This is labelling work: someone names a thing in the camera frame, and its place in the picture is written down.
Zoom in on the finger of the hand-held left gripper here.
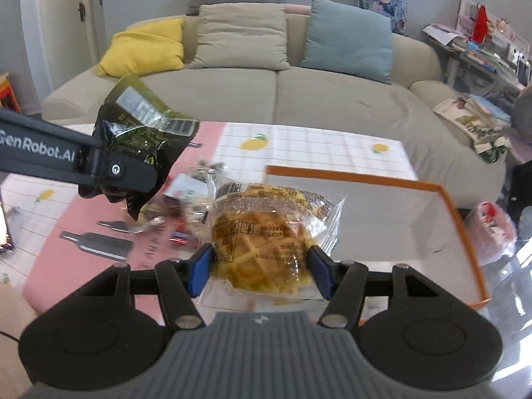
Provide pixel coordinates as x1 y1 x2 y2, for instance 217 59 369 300
77 148 162 195

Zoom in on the cluttered side table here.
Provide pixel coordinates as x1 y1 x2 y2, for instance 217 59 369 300
422 23 532 100

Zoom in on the blue white printed pillow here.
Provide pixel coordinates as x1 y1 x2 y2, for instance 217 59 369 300
356 0 410 36

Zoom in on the beige pillow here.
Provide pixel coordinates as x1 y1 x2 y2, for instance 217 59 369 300
189 4 292 71

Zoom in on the orange red box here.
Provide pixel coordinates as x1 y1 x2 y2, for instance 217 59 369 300
0 72 22 114

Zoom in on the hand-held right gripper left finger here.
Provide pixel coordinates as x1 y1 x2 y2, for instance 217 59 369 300
79 243 214 330

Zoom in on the yellow pillow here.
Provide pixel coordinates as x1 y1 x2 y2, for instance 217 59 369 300
96 19 186 77

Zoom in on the beige fabric sofa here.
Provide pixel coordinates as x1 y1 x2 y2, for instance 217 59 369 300
42 14 512 208

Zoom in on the white door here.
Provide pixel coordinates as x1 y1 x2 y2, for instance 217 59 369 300
39 0 104 94

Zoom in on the grey rounded object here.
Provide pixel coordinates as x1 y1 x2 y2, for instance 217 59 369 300
510 86 532 163

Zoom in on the light blue pillow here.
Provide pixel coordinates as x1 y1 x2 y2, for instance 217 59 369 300
300 0 395 86

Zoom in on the orange edged cardboard box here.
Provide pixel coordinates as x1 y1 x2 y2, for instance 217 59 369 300
265 165 491 325

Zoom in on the dark green snack packet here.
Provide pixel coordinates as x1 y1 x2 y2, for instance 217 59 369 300
79 74 200 222

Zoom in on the red paper bag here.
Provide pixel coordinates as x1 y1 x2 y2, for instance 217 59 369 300
473 5 492 43

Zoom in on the clear pineapple bun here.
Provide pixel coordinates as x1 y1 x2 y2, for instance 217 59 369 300
199 172 347 306

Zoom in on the dark flat device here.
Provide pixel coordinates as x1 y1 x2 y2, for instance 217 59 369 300
0 203 17 254

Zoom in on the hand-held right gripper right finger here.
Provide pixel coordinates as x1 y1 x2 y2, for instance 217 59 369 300
307 245 443 329

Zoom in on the pink and white printed tablecloth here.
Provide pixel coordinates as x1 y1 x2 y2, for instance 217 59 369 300
0 122 420 325

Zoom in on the pink plastic bag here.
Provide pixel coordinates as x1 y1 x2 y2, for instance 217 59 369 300
465 201 518 267

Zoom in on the pile of small snack packets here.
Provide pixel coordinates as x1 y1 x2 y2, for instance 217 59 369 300
137 158 233 250

